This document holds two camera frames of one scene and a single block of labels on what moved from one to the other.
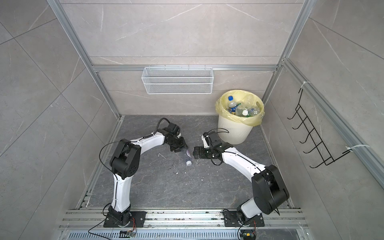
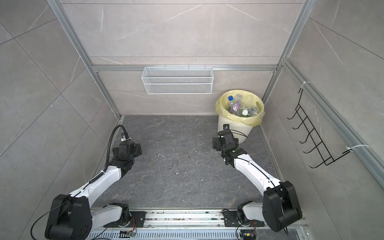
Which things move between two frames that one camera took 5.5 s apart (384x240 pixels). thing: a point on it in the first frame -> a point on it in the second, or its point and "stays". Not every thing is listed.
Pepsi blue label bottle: x=253 y=111 stays
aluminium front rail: x=82 y=224 stays
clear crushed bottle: x=249 y=101 stays
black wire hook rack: x=325 y=157 stays
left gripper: x=183 y=145 -> x=137 y=149
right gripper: x=202 y=153 -> x=217 y=144
